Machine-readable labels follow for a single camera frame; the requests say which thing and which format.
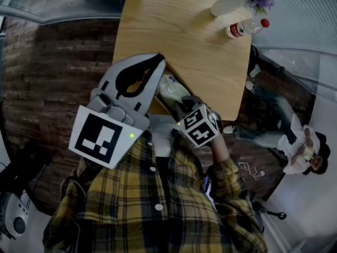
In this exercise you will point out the person's right forearm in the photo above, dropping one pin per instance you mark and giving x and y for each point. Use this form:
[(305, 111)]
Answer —
[(219, 149)]

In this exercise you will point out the person's light grey trousers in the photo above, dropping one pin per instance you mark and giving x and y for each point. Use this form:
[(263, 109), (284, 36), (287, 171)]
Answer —
[(163, 138)]

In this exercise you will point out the pale green packet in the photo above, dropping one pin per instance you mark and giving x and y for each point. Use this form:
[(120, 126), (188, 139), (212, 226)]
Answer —
[(255, 70)]

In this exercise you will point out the white plastic bag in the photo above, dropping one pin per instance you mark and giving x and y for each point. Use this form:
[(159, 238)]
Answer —
[(171, 88), (249, 85)]

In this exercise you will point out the clear plastic bottle red cap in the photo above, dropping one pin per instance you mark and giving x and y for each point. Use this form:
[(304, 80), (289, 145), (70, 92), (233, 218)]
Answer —
[(242, 30)]

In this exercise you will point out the white vase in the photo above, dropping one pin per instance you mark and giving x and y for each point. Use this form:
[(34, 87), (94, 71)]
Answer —
[(227, 4)]

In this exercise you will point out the wooden tray box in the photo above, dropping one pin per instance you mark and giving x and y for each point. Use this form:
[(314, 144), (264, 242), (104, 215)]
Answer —
[(158, 107)]

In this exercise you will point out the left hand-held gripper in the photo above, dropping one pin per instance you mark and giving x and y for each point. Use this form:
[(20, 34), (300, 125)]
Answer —
[(97, 138)]

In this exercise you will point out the person's yellow plaid shirt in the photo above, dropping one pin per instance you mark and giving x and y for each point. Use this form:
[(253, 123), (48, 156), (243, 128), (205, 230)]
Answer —
[(147, 215)]

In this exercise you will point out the white rounded device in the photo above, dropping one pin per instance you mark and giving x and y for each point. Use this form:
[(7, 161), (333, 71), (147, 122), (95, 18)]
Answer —
[(15, 215)]

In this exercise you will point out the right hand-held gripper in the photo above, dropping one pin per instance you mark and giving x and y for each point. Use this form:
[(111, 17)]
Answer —
[(201, 130)]

